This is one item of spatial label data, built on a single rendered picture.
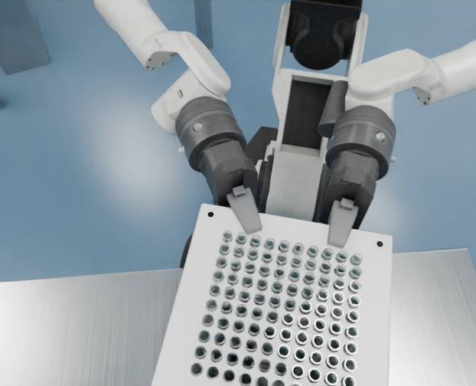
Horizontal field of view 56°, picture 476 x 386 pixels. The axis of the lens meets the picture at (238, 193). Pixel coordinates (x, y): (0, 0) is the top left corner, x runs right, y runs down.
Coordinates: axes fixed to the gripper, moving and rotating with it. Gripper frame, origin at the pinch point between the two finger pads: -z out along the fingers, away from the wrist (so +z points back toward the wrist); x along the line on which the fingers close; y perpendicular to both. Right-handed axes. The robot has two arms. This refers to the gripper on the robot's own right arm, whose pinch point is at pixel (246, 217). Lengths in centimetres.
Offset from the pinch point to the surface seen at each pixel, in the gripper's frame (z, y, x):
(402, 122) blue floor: 67, -98, 93
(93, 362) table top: -9.0, 23.4, 6.6
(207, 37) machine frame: 138, -36, 86
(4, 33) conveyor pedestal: 154, 47, 73
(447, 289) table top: -16.3, -22.6, 6.7
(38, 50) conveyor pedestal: 155, 37, 85
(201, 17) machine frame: 138, -34, 75
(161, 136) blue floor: 95, -1, 93
